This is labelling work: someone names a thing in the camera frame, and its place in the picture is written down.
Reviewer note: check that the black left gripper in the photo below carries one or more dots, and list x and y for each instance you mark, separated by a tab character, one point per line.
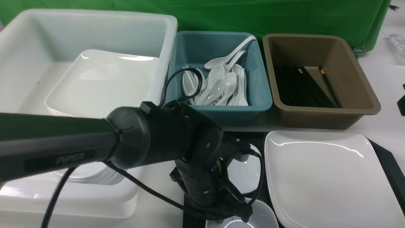
205	179

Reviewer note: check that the white bowl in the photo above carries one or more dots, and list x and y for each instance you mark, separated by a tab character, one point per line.
262	217
245	175

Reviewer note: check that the large white square plate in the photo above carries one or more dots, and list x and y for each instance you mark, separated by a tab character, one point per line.
328	180

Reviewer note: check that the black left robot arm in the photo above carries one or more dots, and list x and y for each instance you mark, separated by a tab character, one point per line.
130	138

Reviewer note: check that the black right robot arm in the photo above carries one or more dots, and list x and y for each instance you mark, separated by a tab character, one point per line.
401	105

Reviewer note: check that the black serving tray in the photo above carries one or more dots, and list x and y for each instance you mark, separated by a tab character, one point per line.
388	162

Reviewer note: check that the pile of white spoons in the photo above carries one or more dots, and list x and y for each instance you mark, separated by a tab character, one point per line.
226	87

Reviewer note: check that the stack of white bowls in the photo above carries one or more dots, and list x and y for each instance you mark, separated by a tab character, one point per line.
99	176

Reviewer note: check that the teal plastic bin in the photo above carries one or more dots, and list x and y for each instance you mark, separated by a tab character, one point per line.
195	48

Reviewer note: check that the long white spoon on top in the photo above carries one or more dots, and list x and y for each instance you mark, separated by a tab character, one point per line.
226	59

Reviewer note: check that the pile of black chopsticks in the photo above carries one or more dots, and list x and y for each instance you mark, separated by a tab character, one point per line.
296	87

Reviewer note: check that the brown plastic bin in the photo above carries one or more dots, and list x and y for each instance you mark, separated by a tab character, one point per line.
322	56

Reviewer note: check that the stack of white square plates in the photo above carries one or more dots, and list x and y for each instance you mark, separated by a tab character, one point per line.
100	81

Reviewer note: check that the blue binder clip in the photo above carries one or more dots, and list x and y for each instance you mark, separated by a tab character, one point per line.
359	51

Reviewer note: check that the large white plastic tub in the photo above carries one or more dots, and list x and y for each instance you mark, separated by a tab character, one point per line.
38	48

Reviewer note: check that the green backdrop cloth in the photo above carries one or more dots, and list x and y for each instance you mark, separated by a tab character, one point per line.
356	21

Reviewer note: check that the clear plastic bag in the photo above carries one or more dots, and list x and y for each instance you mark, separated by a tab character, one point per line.
398	42

